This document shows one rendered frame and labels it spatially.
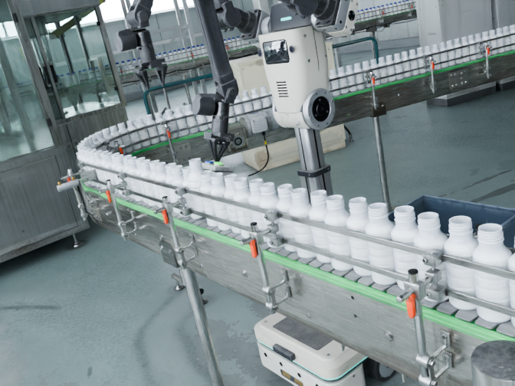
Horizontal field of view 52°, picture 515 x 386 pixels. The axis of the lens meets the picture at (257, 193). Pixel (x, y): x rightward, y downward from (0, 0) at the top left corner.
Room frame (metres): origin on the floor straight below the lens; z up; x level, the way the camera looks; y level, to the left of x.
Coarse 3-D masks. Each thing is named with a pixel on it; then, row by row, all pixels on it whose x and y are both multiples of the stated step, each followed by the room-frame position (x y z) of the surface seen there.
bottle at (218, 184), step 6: (216, 174) 1.47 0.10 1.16; (222, 174) 1.45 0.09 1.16; (216, 180) 1.44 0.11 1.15; (222, 180) 1.44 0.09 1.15; (216, 186) 1.44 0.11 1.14; (222, 186) 1.44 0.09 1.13; (210, 192) 1.45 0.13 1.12; (216, 192) 1.43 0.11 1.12; (222, 192) 1.43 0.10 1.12; (216, 204) 1.43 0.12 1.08; (222, 204) 1.43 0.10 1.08; (216, 210) 1.44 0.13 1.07; (222, 210) 1.43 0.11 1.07; (216, 216) 1.44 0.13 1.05; (222, 216) 1.43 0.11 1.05; (222, 228) 1.43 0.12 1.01; (228, 228) 1.43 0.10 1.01
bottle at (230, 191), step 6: (234, 174) 1.42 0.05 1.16; (228, 180) 1.39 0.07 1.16; (228, 186) 1.40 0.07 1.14; (234, 186) 1.39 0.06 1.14; (228, 192) 1.39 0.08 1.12; (234, 192) 1.39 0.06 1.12; (228, 198) 1.39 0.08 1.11; (228, 204) 1.39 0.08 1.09; (228, 210) 1.40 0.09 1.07; (234, 210) 1.38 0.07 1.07; (228, 216) 1.41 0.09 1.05; (234, 216) 1.39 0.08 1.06; (234, 228) 1.39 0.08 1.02
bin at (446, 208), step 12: (408, 204) 1.47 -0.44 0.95; (420, 204) 1.50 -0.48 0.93; (432, 204) 1.49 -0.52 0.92; (444, 204) 1.46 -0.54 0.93; (456, 204) 1.42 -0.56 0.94; (468, 204) 1.39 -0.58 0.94; (480, 204) 1.36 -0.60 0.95; (444, 216) 1.46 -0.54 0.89; (468, 216) 1.39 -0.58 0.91; (480, 216) 1.36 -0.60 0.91; (492, 216) 1.33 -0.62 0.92; (504, 216) 1.30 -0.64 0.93; (444, 228) 1.46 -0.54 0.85; (504, 228) 1.22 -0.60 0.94; (504, 240) 1.21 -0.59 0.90
